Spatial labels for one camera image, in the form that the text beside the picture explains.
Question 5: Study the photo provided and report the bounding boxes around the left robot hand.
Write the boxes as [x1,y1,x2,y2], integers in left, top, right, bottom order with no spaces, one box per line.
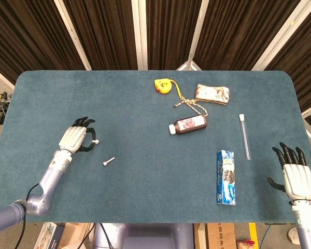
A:
[58,116,100,154]

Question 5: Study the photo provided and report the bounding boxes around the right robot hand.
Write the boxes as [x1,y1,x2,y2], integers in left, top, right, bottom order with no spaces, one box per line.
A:
[266,142,311,205]

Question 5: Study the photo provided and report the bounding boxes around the lavender robot base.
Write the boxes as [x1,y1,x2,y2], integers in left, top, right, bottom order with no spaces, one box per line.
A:
[93,222,195,249]

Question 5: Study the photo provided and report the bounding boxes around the white shoe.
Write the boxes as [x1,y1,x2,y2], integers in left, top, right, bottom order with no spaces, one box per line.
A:
[287,227,299,244]

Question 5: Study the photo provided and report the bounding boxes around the glass test tube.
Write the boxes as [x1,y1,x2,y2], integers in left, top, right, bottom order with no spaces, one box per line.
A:
[238,114,252,161]

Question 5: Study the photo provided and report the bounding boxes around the blue cookie box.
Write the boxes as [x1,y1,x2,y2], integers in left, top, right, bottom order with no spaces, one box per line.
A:
[216,149,237,206]

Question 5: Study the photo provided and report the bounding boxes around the blue felt table mat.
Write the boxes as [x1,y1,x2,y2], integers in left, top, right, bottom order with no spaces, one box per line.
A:
[0,70,311,224]

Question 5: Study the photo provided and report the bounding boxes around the red snack bag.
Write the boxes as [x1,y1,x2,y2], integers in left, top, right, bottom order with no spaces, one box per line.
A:
[235,240,256,249]

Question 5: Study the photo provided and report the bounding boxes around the brown cardboard box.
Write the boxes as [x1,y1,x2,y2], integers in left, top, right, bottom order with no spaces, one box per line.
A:
[59,223,94,249]
[194,222,236,249]

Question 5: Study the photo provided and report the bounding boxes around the white printed box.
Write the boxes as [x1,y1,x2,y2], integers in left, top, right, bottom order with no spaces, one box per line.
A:
[36,222,68,249]

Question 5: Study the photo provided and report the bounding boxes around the yellow tape measure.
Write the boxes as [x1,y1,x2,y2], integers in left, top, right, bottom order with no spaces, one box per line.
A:
[154,79,185,99]

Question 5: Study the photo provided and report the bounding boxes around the dark brown curtain panel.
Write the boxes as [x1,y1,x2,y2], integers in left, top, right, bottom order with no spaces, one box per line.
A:
[63,0,138,71]
[264,0,311,128]
[194,0,301,71]
[0,0,86,85]
[146,0,203,70]

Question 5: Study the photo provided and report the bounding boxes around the brown bottle white cap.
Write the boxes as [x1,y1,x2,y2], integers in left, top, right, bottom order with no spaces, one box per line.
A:
[168,115,208,135]

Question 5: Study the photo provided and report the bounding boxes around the patterned white tissue packet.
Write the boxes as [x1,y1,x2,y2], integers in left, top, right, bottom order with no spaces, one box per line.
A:
[194,82,230,106]

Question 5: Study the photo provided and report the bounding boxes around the grey partition stand foot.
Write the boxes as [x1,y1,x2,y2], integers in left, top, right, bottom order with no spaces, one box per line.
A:
[176,61,203,71]

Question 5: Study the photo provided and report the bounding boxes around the black base cable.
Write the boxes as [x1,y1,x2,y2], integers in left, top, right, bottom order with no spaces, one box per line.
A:
[98,223,114,249]

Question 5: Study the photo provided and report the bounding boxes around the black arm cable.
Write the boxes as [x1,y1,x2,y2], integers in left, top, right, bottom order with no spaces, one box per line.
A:
[20,183,45,249]

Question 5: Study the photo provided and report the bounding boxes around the braided beige rope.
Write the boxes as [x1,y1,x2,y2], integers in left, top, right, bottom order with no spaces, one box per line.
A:
[173,96,209,117]

